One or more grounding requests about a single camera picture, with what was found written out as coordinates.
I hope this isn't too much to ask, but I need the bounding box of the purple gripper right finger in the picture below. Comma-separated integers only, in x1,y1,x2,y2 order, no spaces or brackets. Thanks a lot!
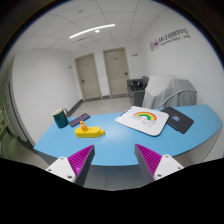
134,144,183,184

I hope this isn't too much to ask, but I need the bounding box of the beige door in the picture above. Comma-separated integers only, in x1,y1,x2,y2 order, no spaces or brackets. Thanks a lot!
75,54,101,100
104,48,129,96

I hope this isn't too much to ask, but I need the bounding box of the white rainbow mouse pad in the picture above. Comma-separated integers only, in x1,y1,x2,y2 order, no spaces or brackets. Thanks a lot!
115,106,169,136

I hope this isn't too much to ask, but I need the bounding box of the right beige door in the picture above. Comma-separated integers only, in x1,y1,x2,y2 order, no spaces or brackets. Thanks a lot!
104,48,129,96

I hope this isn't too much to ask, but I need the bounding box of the left beige door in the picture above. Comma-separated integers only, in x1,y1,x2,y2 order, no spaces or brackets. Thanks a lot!
75,54,101,100

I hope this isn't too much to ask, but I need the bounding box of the purple smartphone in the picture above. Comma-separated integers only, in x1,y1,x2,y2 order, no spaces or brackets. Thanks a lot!
69,113,90,127

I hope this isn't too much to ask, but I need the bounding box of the grey armchair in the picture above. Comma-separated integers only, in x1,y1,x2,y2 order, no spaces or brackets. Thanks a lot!
127,76,149,107

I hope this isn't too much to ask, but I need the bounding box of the long ceiling light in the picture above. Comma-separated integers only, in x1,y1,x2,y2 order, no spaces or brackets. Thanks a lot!
69,24,116,39

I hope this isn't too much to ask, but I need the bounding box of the orange charger plug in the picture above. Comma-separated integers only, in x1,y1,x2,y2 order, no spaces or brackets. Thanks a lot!
80,121,88,132

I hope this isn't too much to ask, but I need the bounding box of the grey covered furniture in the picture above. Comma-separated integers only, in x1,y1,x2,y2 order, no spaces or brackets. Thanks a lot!
142,75,197,109

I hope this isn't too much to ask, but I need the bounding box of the dark green mug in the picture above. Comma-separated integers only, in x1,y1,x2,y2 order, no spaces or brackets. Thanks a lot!
52,108,68,128

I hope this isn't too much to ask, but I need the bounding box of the purple wall logo sign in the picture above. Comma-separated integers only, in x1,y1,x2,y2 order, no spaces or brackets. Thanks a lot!
150,28,191,51

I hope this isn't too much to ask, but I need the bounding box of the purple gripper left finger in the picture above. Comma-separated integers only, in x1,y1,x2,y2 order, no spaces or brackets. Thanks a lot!
46,145,95,186

